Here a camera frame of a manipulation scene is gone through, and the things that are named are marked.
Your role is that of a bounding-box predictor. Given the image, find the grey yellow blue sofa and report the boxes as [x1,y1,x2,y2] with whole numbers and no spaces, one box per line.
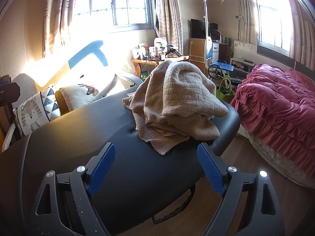
[0,39,144,153]

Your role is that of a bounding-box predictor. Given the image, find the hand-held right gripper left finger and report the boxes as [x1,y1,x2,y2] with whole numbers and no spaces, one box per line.
[25,143,116,236]

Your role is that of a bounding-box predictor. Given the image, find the beige ribbed knit garment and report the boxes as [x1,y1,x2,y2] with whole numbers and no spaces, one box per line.
[122,61,221,156]

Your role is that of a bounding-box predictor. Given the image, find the metal pole stand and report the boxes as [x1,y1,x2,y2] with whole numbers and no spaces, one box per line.
[201,0,209,79]

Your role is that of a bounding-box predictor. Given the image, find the white floral panel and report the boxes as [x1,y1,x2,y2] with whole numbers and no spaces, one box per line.
[233,40,258,65]

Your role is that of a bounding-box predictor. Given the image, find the wooden desk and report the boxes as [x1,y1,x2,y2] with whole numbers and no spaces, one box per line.
[130,55,190,79]

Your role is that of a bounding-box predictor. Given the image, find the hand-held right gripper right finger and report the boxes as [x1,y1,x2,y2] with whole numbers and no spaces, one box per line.
[197,143,286,236]

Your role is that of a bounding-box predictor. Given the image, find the light wooden cabinet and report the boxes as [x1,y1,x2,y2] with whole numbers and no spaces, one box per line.
[189,38,209,74]

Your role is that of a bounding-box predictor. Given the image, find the large barred window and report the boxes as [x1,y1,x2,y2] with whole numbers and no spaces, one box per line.
[74,0,152,30]

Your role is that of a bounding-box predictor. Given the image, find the beige patterned curtain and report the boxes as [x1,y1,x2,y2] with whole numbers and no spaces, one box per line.
[287,0,315,67]
[240,0,259,46]
[43,0,82,57]
[154,0,184,54]

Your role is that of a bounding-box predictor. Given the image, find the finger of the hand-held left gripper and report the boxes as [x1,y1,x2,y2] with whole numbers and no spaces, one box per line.
[0,82,22,104]

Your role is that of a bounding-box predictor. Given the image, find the bed with pink ruffled bedspread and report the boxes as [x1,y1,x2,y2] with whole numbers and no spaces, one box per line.
[230,64,315,187]

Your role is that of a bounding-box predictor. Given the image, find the tiger print cushion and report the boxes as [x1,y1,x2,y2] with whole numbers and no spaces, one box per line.
[12,84,61,137]

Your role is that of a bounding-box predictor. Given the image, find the blue white wheeled chair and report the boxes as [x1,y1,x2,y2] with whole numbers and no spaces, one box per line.
[204,37,235,80]

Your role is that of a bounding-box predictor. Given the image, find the small window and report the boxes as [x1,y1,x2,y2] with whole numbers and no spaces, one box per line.
[253,0,296,57]

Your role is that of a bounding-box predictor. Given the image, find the cream knitted sweater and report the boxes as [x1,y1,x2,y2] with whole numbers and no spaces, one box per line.
[162,61,229,122]

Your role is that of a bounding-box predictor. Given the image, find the black television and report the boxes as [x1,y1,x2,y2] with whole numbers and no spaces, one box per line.
[191,19,218,40]

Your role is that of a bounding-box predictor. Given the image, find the small white fan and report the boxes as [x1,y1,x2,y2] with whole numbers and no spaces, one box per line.
[210,29,222,42]

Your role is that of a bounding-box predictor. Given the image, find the white deer print cushion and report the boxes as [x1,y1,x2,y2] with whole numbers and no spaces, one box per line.
[59,74,119,111]

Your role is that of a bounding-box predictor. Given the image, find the clutter of small desk items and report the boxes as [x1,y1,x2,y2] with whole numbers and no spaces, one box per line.
[132,37,184,62]

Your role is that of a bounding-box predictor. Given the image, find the green bag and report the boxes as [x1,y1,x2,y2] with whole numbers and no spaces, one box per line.
[216,77,235,104]

